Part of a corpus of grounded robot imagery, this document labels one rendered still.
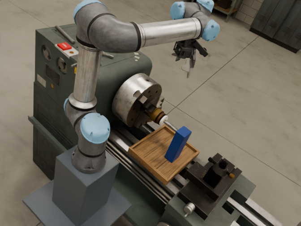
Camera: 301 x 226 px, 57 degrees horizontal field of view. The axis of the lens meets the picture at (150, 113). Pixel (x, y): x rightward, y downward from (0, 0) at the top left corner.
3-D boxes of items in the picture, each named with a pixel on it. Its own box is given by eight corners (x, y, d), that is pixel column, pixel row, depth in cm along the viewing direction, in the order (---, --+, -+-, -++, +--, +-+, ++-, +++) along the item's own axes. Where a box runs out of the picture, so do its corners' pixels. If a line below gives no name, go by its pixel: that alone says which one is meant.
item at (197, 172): (183, 175, 148) (187, 170, 145) (193, 166, 156) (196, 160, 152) (215, 202, 141) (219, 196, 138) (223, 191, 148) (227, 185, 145)
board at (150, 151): (127, 152, 164) (128, 147, 162) (162, 128, 189) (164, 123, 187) (165, 185, 153) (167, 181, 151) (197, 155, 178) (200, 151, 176)
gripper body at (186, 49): (172, 50, 133) (180, 27, 125) (187, 52, 137) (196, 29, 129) (178, 59, 128) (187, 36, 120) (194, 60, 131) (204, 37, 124)
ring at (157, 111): (148, 107, 159) (160, 117, 155) (158, 102, 165) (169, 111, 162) (144, 119, 165) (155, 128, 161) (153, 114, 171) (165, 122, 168)
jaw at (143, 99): (137, 104, 165) (132, 96, 154) (143, 98, 165) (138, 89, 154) (151, 115, 161) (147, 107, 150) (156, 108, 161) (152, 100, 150)
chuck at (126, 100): (109, 124, 167) (124, 81, 150) (142, 110, 190) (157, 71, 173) (120, 133, 163) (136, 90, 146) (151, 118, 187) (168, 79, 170)
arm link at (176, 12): (188, 10, 104) (208, 10, 110) (171, -3, 110) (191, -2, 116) (182, 29, 109) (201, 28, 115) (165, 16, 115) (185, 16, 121)
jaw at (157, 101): (145, 97, 168) (157, 89, 175) (144, 103, 171) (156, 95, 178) (158, 108, 164) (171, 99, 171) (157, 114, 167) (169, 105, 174)
